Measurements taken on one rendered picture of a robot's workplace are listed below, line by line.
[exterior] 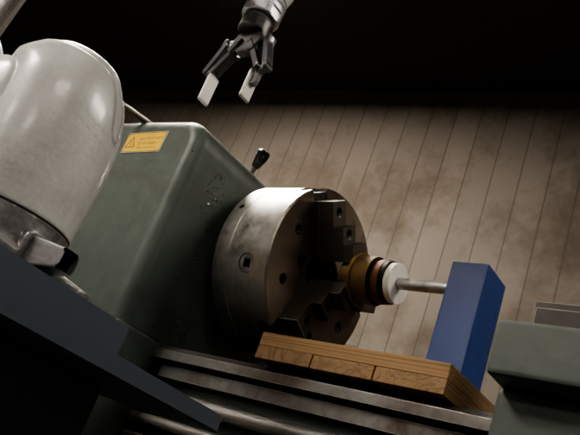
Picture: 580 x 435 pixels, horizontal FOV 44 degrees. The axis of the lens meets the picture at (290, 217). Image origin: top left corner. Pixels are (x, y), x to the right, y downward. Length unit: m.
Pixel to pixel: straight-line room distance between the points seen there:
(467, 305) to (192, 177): 0.51
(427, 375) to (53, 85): 0.55
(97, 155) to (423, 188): 3.13
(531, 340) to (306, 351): 0.37
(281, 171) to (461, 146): 1.06
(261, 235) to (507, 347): 0.56
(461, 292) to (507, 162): 2.73
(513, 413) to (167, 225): 0.68
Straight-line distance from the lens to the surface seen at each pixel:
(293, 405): 1.03
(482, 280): 1.11
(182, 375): 1.18
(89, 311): 0.78
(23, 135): 0.80
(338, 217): 1.26
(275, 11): 1.66
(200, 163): 1.28
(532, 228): 3.60
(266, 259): 1.18
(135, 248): 1.22
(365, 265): 1.21
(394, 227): 3.78
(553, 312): 0.84
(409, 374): 0.93
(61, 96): 0.82
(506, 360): 0.76
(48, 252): 0.75
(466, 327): 1.09
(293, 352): 1.03
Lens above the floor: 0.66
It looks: 22 degrees up
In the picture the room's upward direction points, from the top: 21 degrees clockwise
